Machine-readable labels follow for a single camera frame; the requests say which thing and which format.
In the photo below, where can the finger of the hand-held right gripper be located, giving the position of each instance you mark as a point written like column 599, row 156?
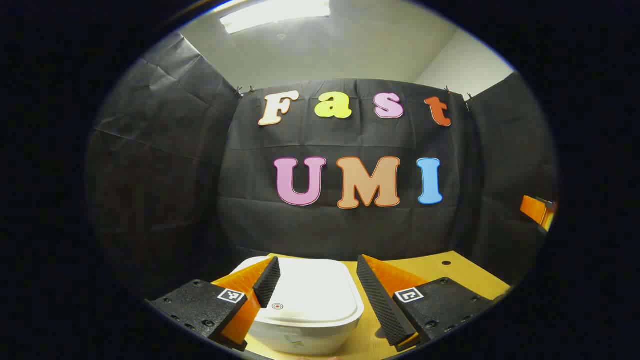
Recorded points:
column 532, row 209

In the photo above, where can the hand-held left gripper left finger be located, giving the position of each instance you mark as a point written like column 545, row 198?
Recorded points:
column 269, row 282

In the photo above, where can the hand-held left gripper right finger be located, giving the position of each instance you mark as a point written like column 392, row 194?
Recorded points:
column 380, row 300

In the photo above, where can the white desktop garbage bin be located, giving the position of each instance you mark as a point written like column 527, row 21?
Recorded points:
column 310, row 290

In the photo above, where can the wooden desktop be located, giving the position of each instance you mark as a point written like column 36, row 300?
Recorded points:
column 470, row 275

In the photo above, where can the black backdrop cloth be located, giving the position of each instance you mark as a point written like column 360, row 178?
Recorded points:
column 350, row 225

